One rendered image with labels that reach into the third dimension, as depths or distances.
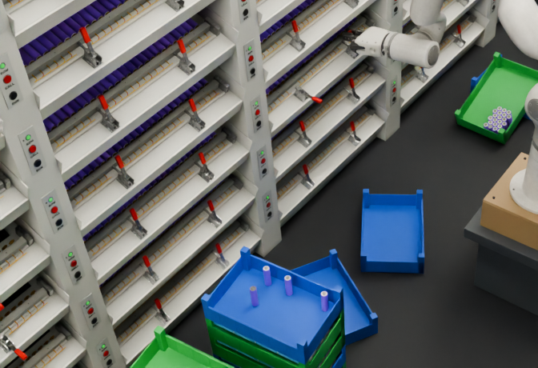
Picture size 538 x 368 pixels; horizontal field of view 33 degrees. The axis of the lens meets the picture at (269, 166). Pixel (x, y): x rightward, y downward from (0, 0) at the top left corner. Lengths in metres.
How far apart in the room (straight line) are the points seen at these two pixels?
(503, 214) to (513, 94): 0.94
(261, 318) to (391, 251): 0.78
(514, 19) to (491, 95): 1.11
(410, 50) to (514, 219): 0.59
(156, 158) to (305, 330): 0.59
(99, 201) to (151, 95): 0.30
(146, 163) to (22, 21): 0.62
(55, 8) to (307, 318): 0.99
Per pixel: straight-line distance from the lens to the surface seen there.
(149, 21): 2.16
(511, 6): 2.40
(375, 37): 2.83
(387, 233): 3.03
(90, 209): 2.27
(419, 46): 2.73
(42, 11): 1.92
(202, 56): 2.35
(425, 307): 2.84
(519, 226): 2.62
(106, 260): 2.41
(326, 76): 2.86
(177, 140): 2.40
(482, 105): 3.46
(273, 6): 2.50
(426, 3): 2.61
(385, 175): 3.22
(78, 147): 2.15
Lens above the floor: 2.26
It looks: 44 degrees down
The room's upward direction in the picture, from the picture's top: 6 degrees counter-clockwise
